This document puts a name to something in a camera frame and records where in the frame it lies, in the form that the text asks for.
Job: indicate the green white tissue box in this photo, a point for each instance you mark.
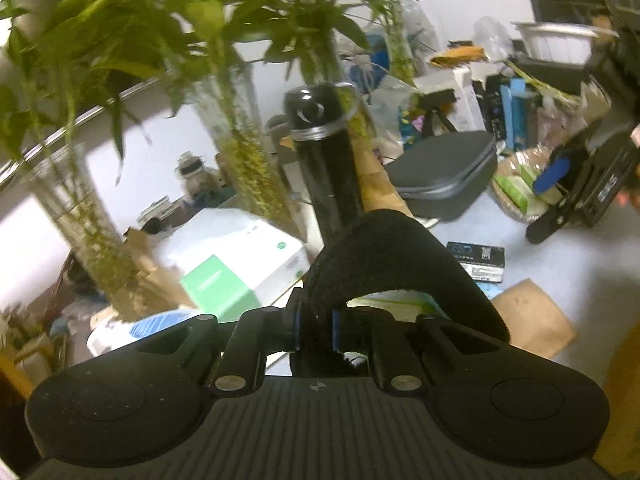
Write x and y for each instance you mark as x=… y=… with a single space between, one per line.
x=225 y=285

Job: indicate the dark glass jar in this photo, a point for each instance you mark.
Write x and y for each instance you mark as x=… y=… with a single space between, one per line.
x=192 y=172

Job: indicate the white plastic bowl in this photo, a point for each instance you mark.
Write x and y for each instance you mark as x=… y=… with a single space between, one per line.
x=555 y=40

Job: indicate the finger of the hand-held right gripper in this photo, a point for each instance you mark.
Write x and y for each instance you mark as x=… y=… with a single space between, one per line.
x=552 y=176
x=550 y=222

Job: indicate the yellow bag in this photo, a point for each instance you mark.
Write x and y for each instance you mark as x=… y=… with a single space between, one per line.
x=457 y=55

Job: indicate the teal patterned bag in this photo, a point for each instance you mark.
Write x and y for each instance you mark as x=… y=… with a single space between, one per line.
x=411 y=125

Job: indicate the person's right hand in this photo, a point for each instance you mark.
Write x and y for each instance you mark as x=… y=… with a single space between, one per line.
x=629 y=197

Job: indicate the brown cardboard piece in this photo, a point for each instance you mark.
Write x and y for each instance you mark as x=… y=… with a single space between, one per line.
x=537 y=317

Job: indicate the clear plastic bottle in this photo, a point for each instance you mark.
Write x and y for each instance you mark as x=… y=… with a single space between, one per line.
x=492 y=35

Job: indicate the grey zip case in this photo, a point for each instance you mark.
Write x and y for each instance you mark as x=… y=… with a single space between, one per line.
x=445 y=175

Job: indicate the white tall carton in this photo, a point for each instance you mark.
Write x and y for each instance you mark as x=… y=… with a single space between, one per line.
x=450 y=80

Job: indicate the white blue squeeze tube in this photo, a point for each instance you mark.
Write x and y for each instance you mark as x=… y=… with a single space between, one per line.
x=150 y=325

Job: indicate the black thermos bottle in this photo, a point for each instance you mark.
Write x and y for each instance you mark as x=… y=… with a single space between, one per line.
x=330 y=185

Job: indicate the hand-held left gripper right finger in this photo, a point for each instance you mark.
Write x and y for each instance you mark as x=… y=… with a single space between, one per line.
x=395 y=355

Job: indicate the cardboard box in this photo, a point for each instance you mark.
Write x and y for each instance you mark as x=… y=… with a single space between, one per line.
x=625 y=410

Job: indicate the green white packet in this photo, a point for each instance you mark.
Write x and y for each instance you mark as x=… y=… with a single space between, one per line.
x=520 y=192

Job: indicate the blue tall carton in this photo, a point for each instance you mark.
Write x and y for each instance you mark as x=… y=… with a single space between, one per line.
x=517 y=110

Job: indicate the black printed small box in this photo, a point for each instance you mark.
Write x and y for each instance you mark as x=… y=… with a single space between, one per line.
x=475 y=260

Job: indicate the black tall carton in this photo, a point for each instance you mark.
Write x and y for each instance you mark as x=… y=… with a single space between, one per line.
x=495 y=110

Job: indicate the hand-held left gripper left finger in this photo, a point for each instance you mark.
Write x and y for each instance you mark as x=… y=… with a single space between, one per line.
x=250 y=345

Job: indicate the brown paper bag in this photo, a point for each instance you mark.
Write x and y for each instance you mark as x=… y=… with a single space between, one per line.
x=150 y=270
x=380 y=185

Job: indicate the black mini tripod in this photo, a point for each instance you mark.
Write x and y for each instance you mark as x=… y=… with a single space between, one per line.
x=437 y=110

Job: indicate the woven basket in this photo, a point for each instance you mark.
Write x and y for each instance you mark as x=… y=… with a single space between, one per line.
x=515 y=205

